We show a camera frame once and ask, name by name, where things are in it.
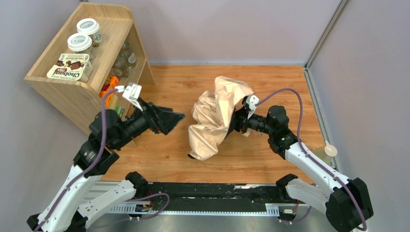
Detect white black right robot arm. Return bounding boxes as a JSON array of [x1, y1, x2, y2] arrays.
[[229, 105, 374, 232]]

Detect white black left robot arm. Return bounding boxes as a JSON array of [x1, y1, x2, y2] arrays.
[[27, 100, 185, 232]]

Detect green box on shelf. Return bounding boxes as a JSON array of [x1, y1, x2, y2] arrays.
[[113, 105, 125, 118]]

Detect orange box on shelf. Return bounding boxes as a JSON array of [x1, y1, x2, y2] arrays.
[[99, 75, 119, 108]]

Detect glass jars in shelf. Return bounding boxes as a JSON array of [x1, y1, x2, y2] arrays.
[[109, 42, 136, 80]]

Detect wooden shelf unit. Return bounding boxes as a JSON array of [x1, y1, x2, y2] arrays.
[[25, 2, 154, 134]]

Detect pale green pump bottle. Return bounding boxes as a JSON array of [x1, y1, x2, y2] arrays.
[[313, 141, 338, 166]]

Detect Chobani yogurt pack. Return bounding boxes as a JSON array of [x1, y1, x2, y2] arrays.
[[46, 53, 93, 82]]

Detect front white-lidded jar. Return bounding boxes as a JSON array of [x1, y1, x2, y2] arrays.
[[67, 32, 95, 61]]

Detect white-lidded jar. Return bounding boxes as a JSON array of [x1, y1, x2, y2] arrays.
[[67, 32, 95, 61], [76, 18, 102, 47]]

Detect back white-lidded jar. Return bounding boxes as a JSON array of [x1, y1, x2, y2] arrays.
[[76, 18, 102, 47]]

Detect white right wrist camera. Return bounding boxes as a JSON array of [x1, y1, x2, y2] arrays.
[[242, 95, 259, 119]]

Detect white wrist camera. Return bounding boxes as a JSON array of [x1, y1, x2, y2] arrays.
[[115, 83, 143, 112], [242, 95, 259, 119]]

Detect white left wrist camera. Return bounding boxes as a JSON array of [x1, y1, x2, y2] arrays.
[[115, 83, 143, 112]]

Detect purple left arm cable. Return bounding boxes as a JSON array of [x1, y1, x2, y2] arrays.
[[33, 88, 124, 232]]

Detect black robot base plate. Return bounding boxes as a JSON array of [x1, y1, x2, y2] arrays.
[[130, 182, 301, 213]]

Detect aluminium frame rail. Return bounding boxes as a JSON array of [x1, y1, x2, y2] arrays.
[[58, 181, 369, 232]]

